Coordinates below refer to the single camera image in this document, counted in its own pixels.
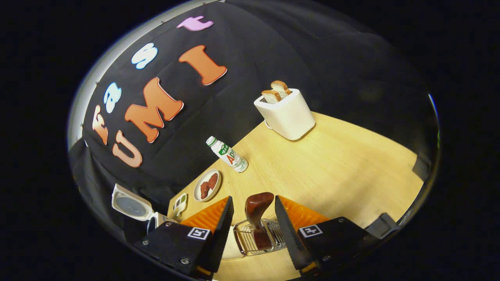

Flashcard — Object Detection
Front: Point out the black backdrop cloth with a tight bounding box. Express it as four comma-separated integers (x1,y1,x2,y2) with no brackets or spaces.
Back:
68,0,440,235

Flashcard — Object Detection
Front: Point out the white oval plate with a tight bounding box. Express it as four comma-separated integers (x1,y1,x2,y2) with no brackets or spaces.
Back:
193,169,222,202

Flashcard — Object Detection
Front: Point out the toast bread slice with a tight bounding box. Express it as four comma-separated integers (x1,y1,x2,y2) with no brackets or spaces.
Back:
261,90,282,104
271,80,292,98

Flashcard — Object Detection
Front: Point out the white rice cooker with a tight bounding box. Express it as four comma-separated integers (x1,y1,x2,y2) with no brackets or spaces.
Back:
111,183,178,235

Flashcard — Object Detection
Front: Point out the white green-capped drink bottle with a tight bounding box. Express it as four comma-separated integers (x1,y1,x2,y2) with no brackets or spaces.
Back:
206,136,249,173

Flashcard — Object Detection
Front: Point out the clear chopstick holder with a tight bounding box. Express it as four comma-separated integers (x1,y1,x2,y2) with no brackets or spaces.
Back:
233,219,288,256

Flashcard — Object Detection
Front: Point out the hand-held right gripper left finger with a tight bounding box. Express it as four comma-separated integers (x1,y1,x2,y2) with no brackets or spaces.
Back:
134,196,234,281

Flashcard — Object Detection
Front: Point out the black table clamp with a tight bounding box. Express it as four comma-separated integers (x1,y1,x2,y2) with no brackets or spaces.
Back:
412,150,431,181
366,212,400,239

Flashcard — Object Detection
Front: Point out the small divided sauce dish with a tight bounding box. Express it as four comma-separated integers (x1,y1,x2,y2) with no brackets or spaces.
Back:
174,193,188,217

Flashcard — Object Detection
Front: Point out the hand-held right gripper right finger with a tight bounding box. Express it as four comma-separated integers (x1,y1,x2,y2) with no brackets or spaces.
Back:
275,195,372,276

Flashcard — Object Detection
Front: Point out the white toaster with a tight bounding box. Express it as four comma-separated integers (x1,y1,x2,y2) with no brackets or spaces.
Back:
254,88,316,141

